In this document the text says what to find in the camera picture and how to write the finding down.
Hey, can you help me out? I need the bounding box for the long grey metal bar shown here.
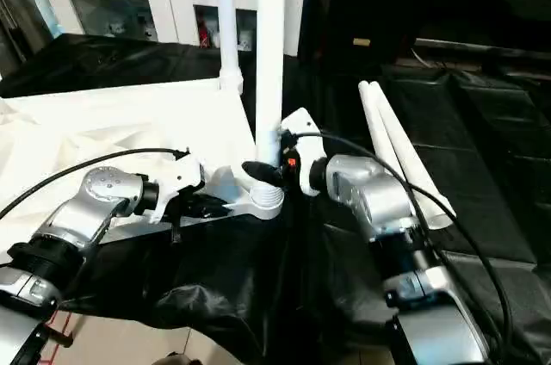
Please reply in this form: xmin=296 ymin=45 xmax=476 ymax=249
xmin=413 ymin=37 xmax=551 ymax=61

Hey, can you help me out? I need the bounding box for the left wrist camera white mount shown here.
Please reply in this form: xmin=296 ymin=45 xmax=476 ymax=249
xmin=150 ymin=150 xmax=207 ymax=226

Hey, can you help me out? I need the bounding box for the white plastic table leg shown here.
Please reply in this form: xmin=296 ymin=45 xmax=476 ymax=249
xmin=357 ymin=80 xmax=436 ymax=211
xmin=250 ymin=0 xmax=288 ymax=210
xmin=214 ymin=0 xmax=245 ymax=96
xmin=368 ymin=80 xmax=457 ymax=231

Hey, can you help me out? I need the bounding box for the black case with yellow label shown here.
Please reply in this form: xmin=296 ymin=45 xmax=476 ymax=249
xmin=300 ymin=0 xmax=415 ymax=65

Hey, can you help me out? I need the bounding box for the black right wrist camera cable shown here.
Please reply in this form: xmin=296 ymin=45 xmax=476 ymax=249
xmin=296 ymin=131 xmax=514 ymax=365

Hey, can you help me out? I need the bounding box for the black left wrist camera cable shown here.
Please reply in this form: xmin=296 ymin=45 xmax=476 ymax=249
xmin=0 ymin=146 xmax=191 ymax=220

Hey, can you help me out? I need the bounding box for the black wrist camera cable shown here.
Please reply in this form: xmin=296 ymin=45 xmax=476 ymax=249
xmin=296 ymin=131 xmax=514 ymax=365
xmin=0 ymin=146 xmax=191 ymax=220

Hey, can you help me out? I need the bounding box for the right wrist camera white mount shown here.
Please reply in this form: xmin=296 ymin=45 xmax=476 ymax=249
xmin=279 ymin=107 xmax=329 ymax=198

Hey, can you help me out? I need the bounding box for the black plastic mat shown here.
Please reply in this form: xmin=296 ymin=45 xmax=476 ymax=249
xmin=0 ymin=31 xmax=551 ymax=365

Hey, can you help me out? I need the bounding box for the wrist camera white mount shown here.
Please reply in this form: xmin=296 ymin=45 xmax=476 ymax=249
xmin=279 ymin=107 xmax=329 ymax=198
xmin=150 ymin=150 xmax=207 ymax=226

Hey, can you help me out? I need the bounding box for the white plastic table top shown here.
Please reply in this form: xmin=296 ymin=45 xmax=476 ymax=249
xmin=0 ymin=76 xmax=286 ymax=265

